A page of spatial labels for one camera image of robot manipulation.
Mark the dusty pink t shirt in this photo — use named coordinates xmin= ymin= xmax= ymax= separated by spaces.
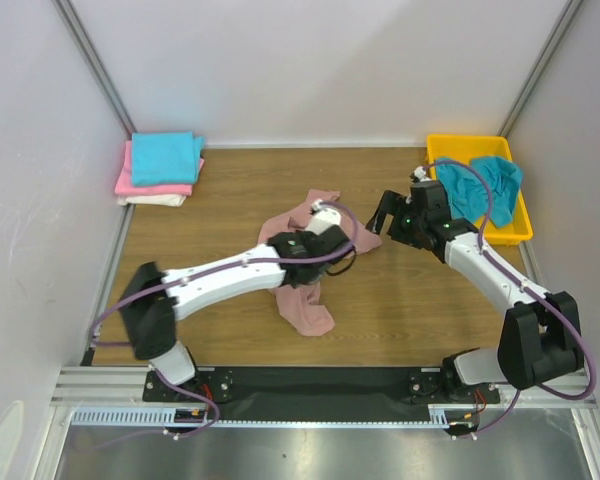
xmin=257 ymin=188 xmax=383 ymax=338

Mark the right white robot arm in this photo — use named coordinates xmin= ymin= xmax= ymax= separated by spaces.
xmin=366 ymin=180 xmax=585 ymax=402

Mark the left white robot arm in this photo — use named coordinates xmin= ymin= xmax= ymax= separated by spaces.
xmin=119 ymin=225 xmax=353 ymax=400

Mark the teal crumpled t shirt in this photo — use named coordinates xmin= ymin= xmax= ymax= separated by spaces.
xmin=435 ymin=156 xmax=524 ymax=228

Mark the yellow plastic bin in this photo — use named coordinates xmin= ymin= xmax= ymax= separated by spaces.
xmin=427 ymin=134 xmax=533 ymax=245

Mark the folded white t shirt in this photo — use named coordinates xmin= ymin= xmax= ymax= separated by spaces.
xmin=117 ymin=194 xmax=187 ymax=207

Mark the folded teal t shirt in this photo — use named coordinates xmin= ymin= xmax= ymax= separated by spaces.
xmin=131 ymin=132 xmax=205 ymax=187

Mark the folded pink t shirt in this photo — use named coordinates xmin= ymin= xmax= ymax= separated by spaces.
xmin=114 ymin=141 xmax=203 ymax=196

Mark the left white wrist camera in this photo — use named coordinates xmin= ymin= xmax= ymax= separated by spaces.
xmin=303 ymin=199 xmax=342 ymax=235

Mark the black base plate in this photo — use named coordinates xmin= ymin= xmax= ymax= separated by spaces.
xmin=143 ymin=366 xmax=502 ymax=422

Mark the grey slotted cable duct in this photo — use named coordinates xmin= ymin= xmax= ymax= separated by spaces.
xmin=70 ymin=405 xmax=216 ymax=427

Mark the aluminium frame rail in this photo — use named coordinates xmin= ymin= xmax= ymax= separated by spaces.
xmin=51 ymin=0 xmax=136 ymax=139

